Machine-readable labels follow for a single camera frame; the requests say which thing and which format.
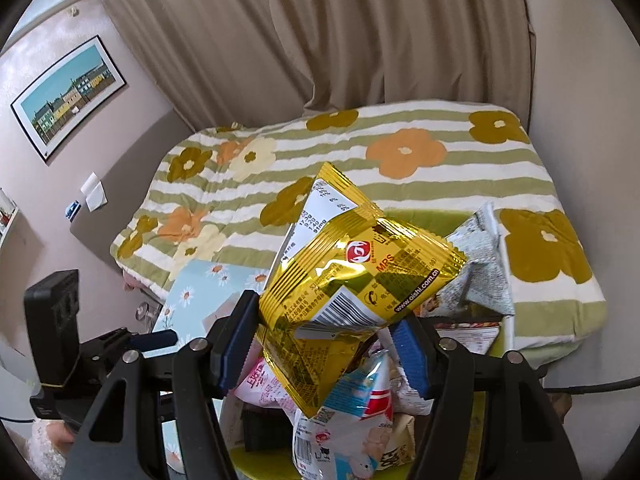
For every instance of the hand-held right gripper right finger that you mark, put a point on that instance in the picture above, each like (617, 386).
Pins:
(415, 360)

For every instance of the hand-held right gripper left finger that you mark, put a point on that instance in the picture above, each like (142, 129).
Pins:
(235, 355)

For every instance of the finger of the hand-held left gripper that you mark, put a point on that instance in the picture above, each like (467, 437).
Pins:
(155, 340)

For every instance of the gold snack packet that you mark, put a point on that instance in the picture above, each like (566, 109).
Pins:
(340, 285)

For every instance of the silver printed snack packet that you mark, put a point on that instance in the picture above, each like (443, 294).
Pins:
(485, 265)

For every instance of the yellow-green storage box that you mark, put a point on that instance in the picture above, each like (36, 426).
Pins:
(430, 220)

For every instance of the person's left forearm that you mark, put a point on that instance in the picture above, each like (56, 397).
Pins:
(45, 452)

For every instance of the pink snack packet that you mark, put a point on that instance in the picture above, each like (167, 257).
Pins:
(265, 385)

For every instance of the pink cloth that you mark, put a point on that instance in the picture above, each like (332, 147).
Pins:
(134, 282)

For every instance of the beige snack packet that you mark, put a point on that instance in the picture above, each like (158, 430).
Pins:
(397, 440)

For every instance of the white and red snack packet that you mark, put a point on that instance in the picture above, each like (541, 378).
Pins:
(350, 410)

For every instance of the green striped floral blanket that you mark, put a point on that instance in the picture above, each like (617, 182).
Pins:
(425, 195)

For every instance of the beige curtain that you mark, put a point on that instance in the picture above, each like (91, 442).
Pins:
(300, 35)

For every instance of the metal bed frame knob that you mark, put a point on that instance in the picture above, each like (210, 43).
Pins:
(145, 314)

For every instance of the white wall shelf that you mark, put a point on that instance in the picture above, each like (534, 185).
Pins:
(7, 220)

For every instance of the small blue wall fixture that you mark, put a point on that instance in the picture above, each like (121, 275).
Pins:
(72, 209)

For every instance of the white wall sticker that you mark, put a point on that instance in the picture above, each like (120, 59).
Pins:
(97, 199)
(90, 182)

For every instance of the framed wall picture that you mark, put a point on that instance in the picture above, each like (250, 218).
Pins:
(70, 95)

